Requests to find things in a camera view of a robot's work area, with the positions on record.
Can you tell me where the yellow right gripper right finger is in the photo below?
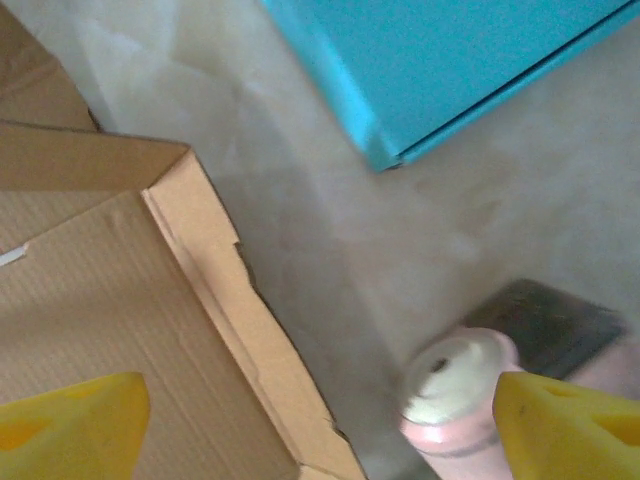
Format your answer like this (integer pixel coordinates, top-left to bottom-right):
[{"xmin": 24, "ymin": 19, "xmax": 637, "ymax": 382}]
[{"xmin": 492, "ymin": 370, "xmax": 640, "ymax": 480}]

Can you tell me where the brown cardboard box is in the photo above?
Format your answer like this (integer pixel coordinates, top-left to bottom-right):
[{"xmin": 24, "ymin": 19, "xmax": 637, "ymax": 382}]
[{"xmin": 0, "ymin": 0, "xmax": 369, "ymax": 480}]

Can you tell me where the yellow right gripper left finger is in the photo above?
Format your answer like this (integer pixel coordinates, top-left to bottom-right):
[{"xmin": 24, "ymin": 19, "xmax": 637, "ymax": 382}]
[{"xmin": 0, "ymin": 370, "xmax": 151, "ymax": 480}]

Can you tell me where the blue and white paper box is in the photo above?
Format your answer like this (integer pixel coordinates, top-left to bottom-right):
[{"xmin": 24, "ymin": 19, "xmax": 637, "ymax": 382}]
[{"xmin": 259, "ymin": 0, "xmax": 640, "ymax": 174}]

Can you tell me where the pink toy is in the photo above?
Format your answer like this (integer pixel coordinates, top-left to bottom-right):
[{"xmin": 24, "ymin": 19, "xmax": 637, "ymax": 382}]
[{"xmin": 399, "ymin": 278, "xmax": 640, "ymax": 480}]

